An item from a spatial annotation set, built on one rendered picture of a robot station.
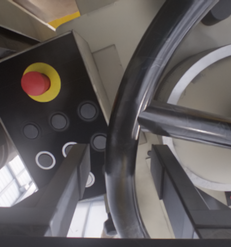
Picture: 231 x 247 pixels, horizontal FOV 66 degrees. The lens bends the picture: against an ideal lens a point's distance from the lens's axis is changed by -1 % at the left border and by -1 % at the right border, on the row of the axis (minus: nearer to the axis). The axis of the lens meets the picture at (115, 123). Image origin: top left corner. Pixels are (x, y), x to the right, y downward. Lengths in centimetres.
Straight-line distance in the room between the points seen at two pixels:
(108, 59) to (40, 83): 15
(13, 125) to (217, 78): 29
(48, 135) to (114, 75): 16
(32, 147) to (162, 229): 37
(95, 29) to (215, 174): 31
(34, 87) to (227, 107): 24
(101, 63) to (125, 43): 6
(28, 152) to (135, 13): 29
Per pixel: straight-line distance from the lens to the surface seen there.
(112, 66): 35
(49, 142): 29
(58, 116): 26
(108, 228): 45
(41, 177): 32
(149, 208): 48
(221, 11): 36
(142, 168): 41
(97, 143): 26
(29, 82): 24
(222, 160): 30
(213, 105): 26
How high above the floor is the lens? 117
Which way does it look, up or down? 14 degrees up
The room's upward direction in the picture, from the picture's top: 160 degrees clockwise
